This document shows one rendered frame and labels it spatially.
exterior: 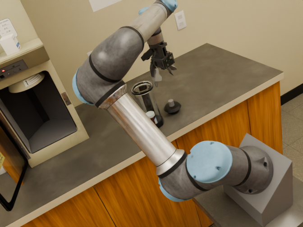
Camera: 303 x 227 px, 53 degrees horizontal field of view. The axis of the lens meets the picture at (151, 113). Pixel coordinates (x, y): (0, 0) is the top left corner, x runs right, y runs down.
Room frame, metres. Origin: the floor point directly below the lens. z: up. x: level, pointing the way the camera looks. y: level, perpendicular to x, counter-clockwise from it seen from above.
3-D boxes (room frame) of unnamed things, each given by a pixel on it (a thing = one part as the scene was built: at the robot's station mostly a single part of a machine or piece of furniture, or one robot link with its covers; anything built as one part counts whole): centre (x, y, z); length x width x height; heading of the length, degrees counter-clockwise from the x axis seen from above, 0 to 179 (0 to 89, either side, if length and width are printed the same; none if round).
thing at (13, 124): (1.40, 0.54, 1.19); 0.26 x 0.24 x 0.35; 106
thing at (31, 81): (1.38, 0.51, 1.34); 0.18 x 0.18 x 0.05
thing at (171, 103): (1.32, -0.11, 0.97); 0.09 x 0.09 x 0.07
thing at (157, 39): (1.30, -0.12, 1.35); 0.08 x 0.08 x 0.05
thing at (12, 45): (1.24, 0.44, 1.54); 0.05 x 0.05 x 0.06; 2
